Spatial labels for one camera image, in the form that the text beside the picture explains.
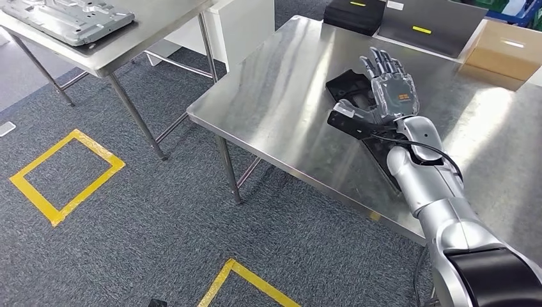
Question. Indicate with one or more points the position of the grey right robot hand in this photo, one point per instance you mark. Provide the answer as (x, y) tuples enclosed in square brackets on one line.
[(396, 97)]

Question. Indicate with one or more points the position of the black plastic panel part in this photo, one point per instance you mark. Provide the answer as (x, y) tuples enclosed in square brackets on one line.
[(345, 87)]

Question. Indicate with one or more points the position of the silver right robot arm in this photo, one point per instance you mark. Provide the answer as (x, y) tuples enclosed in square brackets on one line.
[(432, 186)]

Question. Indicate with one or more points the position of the stainless steel workbench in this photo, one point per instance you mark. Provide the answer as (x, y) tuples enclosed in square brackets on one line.
[(275, 93)]

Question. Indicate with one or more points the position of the grey flat case yellow label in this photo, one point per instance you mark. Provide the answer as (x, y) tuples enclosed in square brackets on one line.
[(440, 21)]

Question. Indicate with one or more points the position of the black box yellow label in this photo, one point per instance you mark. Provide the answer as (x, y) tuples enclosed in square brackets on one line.
[(353, 19)]

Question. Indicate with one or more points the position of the brown cardboard box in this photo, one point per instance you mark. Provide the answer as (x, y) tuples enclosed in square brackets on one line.
[(504, 55)]

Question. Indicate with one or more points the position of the white cabinet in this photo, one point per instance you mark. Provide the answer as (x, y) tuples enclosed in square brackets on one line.
[(250, 29)]

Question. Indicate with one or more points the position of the stainless steel table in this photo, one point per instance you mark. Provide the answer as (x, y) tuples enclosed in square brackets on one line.
[(139, 34)]

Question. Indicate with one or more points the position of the black robot left foot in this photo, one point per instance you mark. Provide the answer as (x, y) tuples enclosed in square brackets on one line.
[(157, 303)]

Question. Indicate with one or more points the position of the grey metal plate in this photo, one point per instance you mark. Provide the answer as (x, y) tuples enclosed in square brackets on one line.
[(72, 21)]

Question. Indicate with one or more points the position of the silver double floor socket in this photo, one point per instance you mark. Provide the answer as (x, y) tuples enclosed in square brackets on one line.
[(6, 129)]

